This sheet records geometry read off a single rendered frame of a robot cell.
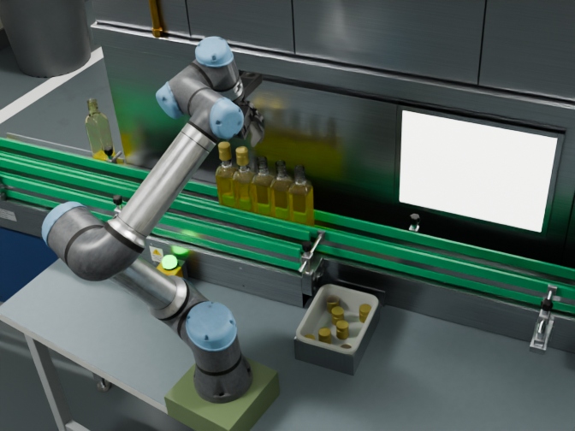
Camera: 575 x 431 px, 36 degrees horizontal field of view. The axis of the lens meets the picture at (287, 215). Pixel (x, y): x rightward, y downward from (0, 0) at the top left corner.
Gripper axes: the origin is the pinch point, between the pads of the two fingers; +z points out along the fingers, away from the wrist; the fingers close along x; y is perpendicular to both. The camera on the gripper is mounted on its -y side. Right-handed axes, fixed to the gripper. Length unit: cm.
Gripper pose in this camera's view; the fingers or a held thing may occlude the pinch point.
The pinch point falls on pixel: (250, 134)
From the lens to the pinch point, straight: 221.5
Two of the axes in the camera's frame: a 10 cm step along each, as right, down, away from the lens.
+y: -3.5, 8.3, -4.3
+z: 1.8, 5.1, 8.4
